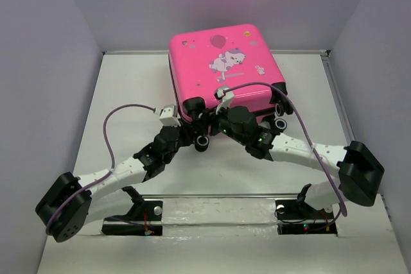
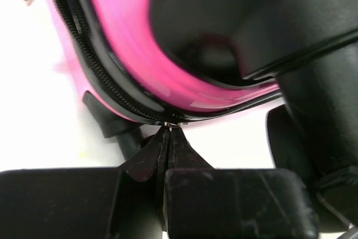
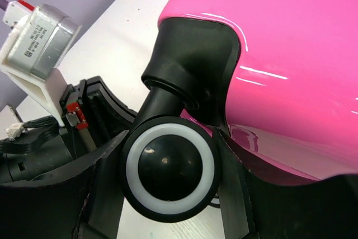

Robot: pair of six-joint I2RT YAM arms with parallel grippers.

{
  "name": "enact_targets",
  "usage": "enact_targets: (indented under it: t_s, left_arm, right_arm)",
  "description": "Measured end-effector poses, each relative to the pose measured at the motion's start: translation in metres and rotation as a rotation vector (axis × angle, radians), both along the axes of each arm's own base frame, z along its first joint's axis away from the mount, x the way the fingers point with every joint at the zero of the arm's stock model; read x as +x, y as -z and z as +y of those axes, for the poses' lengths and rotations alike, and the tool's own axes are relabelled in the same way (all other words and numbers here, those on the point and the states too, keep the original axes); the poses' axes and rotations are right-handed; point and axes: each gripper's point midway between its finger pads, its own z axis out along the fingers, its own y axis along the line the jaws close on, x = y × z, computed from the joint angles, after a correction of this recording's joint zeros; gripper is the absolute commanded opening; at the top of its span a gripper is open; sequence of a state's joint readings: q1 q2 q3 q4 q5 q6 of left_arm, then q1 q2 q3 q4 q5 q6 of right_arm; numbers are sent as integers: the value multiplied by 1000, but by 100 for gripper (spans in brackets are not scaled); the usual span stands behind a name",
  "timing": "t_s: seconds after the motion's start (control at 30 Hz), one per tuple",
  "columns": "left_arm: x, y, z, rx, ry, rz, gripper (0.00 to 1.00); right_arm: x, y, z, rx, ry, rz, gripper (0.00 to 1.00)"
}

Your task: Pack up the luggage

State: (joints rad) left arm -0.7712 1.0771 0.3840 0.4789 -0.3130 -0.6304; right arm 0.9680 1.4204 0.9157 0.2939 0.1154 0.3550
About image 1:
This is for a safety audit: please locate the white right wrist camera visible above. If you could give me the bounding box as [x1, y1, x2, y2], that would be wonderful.
[214, 85, 235, 114]

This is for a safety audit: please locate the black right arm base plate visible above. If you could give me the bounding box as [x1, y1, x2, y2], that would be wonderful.
[274, 199, 338, 235]

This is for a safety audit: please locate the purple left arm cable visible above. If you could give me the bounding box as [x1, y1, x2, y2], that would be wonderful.
[45, 103, 158, 235]

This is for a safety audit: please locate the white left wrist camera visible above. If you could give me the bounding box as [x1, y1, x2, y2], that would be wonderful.
[154, 105, 180, 127]

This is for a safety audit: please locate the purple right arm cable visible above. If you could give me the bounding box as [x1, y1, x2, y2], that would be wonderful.
[224, 81, 348, 218]

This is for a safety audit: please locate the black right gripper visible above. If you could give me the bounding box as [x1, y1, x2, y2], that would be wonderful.
[191, 101, 248, 146]

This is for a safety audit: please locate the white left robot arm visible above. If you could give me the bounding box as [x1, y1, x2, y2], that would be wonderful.
[35, 125, 209, 243]

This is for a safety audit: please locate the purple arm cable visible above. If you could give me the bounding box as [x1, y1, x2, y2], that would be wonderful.
[45, 103, 158, 235]
[224, 81, 348, 218]

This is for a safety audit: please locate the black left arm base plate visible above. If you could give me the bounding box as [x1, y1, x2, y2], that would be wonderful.
[101, 200, 163, 237]

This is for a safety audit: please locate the pink hard-shell suitcase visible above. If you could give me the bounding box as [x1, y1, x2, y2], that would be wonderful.
[168, 23, 293, 153]

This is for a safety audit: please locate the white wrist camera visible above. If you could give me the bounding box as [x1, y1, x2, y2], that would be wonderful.
[214, 85, 235, 114]
[154, 105, 180, 127]

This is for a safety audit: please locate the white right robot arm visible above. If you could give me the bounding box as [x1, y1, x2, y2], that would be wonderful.
[211, 106, 385, 218]

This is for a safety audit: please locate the aluminium mounting rail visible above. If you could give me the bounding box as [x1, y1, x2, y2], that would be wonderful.
[143, 193, 297, 199]

